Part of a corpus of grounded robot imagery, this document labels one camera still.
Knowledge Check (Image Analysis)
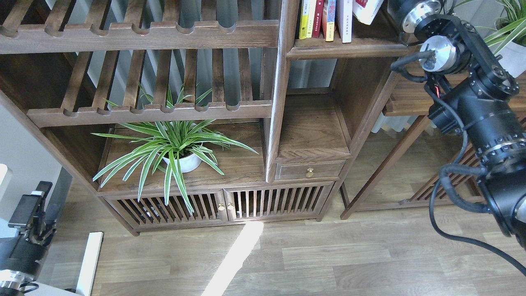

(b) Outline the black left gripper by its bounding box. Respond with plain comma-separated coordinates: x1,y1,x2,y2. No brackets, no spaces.
0,180,55,290

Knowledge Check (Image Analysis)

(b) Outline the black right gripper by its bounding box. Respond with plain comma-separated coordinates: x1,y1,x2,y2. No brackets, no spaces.
388,0,444,34

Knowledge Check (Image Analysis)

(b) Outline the white book red label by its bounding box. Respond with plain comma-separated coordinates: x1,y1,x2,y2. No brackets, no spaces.
353,0,383,25

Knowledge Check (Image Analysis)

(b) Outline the white book with barcode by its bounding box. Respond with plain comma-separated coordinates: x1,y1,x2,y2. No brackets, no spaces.
336,0,354,44

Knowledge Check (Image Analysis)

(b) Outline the red book with globe cover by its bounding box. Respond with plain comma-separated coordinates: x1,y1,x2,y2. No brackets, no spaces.
322,0,336,42

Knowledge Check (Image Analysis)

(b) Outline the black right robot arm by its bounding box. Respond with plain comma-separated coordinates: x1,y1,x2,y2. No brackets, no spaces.
388,0,526,273

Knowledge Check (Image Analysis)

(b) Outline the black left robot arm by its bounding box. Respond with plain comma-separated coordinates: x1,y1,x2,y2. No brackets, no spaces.
0,181,56,296

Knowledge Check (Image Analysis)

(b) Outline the spider plant on shelf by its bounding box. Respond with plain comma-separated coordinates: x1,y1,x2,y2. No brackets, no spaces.
91,81,259,215

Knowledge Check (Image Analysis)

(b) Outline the white plant pot on shelf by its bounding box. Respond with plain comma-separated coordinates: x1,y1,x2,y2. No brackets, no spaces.
163,153,202,173

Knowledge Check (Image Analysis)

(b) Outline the dark wooden side shelf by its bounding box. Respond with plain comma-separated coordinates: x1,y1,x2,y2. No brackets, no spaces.
340,78,525,219

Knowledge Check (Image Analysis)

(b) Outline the white table leg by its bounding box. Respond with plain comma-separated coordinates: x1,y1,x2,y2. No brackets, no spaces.
76,231,104,296

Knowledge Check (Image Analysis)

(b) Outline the dark red book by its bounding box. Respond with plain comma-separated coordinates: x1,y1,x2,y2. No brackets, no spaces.
311,0,325,39

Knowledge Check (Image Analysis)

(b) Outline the light yellow book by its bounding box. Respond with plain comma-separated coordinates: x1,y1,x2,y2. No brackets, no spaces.
306,0,317,38

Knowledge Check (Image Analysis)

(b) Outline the spider plant at right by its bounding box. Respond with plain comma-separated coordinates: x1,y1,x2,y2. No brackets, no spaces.
475,0,526,55

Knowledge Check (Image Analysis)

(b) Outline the white plant pot at right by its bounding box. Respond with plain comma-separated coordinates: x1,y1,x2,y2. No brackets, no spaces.
499,42,526,78

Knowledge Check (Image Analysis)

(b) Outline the dark wooden bookshelf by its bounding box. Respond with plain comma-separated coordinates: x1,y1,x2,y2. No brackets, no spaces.
1,0,408,236

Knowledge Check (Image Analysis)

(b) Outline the brass drawer knob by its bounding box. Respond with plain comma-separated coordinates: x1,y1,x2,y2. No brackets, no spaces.
305,167,314,178

